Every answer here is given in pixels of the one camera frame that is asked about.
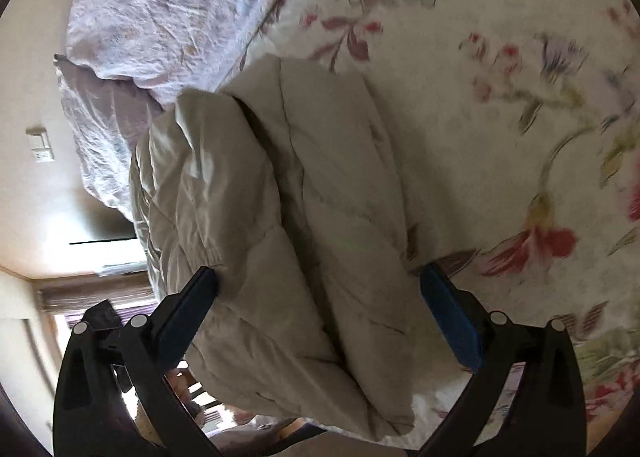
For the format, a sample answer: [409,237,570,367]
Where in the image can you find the white wall switch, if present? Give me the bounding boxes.
[25,126,55,164]

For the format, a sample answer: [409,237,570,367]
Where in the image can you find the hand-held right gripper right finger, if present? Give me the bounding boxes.
[417,263,588,457]

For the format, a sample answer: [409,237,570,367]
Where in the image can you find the floral bed sheet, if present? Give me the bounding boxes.
[215,0,640,457]

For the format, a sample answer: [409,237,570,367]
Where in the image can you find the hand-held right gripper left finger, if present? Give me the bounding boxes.
[52,266,221,457]

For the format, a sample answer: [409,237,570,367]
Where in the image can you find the brown curtain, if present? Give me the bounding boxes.
[37,284,161,318]

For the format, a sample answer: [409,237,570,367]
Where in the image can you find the lavender quilt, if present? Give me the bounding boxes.
[52,0,326,225]

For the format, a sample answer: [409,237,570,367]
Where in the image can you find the cream padded jacket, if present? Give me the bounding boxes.
[129,56,436,440]

